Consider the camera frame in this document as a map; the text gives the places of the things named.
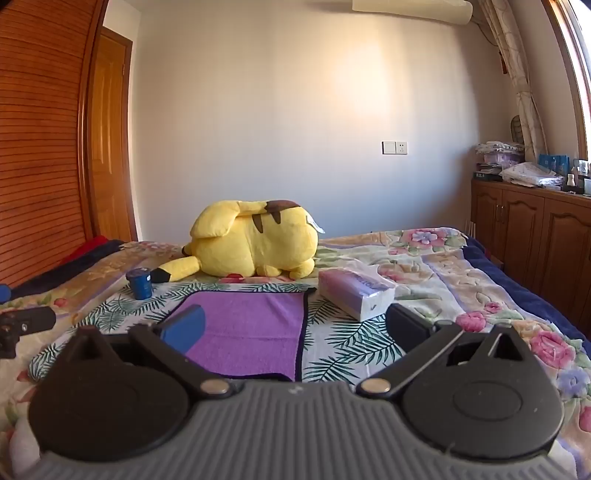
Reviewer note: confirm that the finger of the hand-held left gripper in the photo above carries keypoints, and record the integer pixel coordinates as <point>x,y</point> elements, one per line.
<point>3,293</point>
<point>28,319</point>

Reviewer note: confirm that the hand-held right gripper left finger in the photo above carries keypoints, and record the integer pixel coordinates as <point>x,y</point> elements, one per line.
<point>183,328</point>

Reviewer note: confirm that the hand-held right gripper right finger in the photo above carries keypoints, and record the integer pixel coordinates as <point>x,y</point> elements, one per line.
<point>405,328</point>

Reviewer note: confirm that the purple towel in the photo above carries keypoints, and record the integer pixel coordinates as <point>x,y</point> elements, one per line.
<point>251,332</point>

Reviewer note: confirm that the tissue pack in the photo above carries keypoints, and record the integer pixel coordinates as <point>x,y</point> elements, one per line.
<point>358,293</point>

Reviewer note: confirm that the blue cup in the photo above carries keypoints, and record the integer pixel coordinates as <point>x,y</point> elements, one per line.
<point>139,285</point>

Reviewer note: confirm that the leaf-print white cloth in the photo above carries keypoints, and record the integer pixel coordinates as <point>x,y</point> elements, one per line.
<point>344,341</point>

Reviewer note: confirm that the red cloth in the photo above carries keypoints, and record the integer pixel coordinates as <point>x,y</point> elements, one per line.
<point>87,249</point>

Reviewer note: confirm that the yellow plush toy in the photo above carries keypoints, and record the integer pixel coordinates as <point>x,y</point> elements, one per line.
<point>249,242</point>

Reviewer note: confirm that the wooden cabinet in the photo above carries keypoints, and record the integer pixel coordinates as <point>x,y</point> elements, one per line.
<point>526,230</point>

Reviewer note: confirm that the wooden slatted wardrobe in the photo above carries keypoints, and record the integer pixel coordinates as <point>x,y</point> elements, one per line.
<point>41,138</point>

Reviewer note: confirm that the wooden door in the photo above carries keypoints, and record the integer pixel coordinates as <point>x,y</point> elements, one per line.
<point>111,138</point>

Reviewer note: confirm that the clutter on cabinet top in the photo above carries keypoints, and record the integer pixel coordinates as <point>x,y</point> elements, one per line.
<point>496,159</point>

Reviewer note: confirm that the white plastic bag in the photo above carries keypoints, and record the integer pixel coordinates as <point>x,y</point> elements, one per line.
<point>531,174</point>

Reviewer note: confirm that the blue box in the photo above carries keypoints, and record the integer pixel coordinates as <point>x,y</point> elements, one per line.
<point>553,165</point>

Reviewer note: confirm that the small bottle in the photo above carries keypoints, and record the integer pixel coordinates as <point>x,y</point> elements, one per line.
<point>571,180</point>

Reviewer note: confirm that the woven hand fan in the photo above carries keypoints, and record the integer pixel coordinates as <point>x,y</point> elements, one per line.
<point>516,129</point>

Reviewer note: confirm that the patterned curtain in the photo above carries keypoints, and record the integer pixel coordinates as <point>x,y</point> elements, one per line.
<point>519,69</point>

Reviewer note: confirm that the white air conditioner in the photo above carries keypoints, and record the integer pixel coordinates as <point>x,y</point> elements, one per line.
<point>415,11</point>

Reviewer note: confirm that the white wall socket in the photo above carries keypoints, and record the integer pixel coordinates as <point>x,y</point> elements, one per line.
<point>395,147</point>

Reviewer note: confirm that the wooden window frame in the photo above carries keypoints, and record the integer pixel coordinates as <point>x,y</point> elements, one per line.
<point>570,60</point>

